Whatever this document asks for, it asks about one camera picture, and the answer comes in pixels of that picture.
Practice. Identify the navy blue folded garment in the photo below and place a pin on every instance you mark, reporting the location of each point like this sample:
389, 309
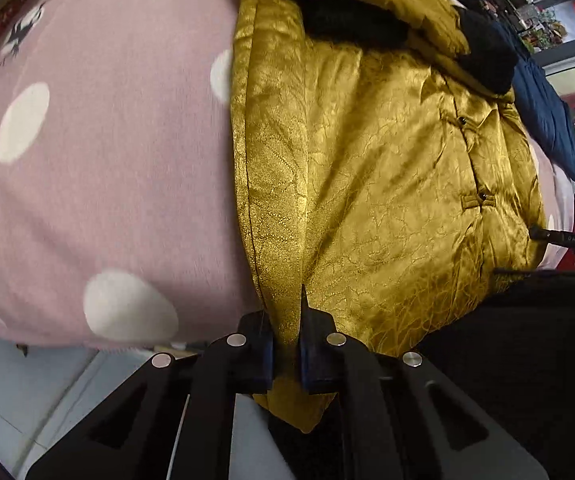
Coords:
545, 115

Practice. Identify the pink polka dot bedsheet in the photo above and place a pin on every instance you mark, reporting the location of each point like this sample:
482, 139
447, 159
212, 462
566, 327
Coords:
118, 214

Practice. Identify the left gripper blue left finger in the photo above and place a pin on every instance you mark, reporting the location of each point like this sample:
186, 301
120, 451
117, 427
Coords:
172, 418

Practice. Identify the gold satin jacket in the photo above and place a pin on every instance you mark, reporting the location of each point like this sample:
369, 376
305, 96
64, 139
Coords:
382, 173

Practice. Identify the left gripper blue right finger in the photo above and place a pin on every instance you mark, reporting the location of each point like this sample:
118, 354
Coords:
397, 418

